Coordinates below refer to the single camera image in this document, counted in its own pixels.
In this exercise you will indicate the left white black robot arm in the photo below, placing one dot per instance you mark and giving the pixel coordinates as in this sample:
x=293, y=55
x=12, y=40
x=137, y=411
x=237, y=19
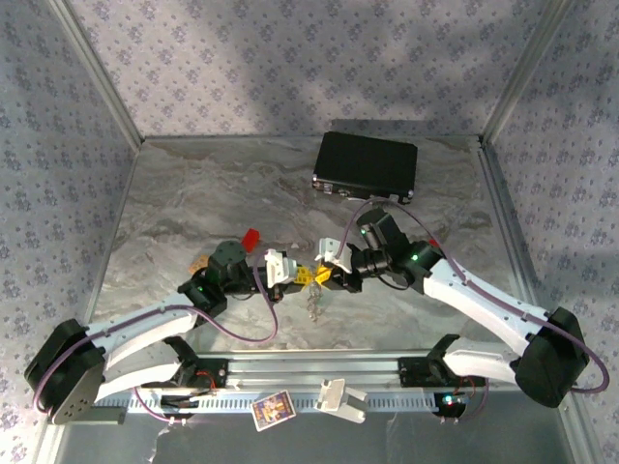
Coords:
x=145, y=324

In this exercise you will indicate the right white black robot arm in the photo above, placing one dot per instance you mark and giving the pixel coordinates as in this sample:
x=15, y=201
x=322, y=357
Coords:
x=474, y=299

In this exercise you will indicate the tan flat tag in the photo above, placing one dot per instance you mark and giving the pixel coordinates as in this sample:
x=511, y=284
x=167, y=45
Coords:
x=198, y=266

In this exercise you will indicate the red plastic block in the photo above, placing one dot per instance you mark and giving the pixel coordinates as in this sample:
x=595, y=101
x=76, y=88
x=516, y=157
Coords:
x=251, y=238
x=433, y=243

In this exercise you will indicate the black case with metal clasps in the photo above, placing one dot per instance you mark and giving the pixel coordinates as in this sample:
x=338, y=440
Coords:
x=365, y=159

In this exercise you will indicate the colourful playing card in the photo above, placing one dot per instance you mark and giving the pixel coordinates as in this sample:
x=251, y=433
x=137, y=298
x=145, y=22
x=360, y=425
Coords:
x=273, y=410

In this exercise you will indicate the small circuit board with LEDs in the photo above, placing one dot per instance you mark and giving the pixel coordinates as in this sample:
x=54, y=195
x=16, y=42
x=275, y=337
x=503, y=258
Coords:
x=450, y=401

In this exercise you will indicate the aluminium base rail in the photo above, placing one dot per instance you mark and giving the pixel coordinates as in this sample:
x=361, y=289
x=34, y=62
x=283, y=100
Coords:
x=309, y=369

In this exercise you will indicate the white plastic bracket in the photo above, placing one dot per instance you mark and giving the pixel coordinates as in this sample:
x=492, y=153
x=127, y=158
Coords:
x=341, y=400

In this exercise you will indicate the aluminium side rail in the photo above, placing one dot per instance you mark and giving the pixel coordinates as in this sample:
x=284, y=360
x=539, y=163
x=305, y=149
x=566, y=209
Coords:
x=498, y=183

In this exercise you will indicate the aluminium frame post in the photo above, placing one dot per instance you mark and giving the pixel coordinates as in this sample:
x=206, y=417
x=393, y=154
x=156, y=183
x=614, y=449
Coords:
x=99, y=72
x=526, y=72

